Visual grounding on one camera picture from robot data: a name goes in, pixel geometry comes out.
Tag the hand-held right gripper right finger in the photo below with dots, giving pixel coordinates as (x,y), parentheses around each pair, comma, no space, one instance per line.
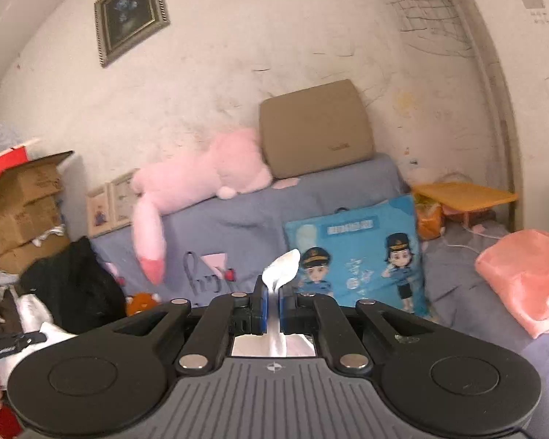
(284,311)

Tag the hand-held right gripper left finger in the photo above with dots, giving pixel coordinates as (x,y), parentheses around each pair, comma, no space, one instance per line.
(260,306)

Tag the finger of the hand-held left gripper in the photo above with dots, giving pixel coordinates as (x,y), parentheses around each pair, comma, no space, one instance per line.
(13,346)

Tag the white t-shirt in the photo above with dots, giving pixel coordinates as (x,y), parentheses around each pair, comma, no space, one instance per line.
(281,267)

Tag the crumpled white cloth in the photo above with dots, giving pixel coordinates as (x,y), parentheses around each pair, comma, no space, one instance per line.
(36,315)

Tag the red cloth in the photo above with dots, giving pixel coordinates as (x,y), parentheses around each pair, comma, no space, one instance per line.
(0,423)

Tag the black jacket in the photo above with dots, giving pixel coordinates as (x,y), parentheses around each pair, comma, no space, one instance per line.
(73,279)

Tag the cardboard box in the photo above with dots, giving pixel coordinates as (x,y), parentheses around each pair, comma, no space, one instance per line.
(23,183)
(27,256)
(23,226)

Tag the blue cartoon pillow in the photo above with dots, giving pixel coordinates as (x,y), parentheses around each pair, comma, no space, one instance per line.
(357,247)

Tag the orange and brown plush toy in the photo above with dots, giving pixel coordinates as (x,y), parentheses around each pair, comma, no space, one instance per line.
(142,304)

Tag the pink blanket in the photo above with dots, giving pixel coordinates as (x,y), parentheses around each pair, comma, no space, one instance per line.
(196,173)

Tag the small framed picture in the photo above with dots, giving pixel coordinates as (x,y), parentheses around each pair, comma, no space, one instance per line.
(123,201)
(98,212)

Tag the orange snack bag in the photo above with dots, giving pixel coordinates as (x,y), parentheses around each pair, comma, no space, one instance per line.
(430,222)

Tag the grey-blue bed sheet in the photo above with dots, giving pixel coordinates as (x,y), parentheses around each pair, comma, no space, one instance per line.
(462,292)

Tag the tan cushion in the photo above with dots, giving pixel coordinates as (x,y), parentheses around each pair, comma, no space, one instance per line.
(315,128)

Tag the red paper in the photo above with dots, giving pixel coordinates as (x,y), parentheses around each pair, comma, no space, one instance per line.
(9,161)

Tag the orange folding table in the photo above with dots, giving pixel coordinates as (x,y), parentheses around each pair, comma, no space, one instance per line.
(462,194)

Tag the pink towel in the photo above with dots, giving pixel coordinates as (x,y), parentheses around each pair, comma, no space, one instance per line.
(526,274)

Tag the framed wall picture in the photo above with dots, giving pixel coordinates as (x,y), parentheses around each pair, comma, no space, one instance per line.
(130,13)

